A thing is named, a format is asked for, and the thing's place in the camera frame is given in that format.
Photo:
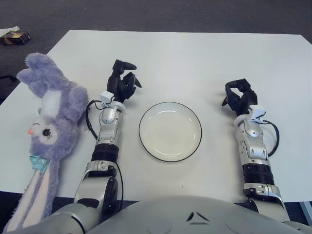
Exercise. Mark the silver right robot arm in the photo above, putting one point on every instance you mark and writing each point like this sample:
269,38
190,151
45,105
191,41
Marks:
254,146

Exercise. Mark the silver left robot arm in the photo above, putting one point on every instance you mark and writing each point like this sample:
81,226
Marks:
107,131

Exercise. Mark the white plate with black rim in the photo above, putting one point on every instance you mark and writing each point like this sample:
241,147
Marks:
170,132

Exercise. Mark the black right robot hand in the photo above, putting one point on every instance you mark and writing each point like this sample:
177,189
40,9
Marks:
240,100

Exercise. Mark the purple plush bunny doll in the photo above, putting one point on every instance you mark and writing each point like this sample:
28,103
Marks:
56,114

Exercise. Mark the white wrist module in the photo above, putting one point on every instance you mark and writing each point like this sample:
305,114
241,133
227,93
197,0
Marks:
106,97
257,112

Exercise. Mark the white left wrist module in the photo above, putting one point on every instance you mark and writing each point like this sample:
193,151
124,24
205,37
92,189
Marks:
106,97

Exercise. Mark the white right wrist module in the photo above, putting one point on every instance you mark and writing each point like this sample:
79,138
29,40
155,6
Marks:
257,112

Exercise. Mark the grey robot torso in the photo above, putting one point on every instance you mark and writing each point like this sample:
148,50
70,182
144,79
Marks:
170,217

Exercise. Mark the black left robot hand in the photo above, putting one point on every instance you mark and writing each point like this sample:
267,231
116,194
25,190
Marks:
119,85

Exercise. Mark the black and gold box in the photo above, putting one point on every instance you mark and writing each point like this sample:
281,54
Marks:
15,37

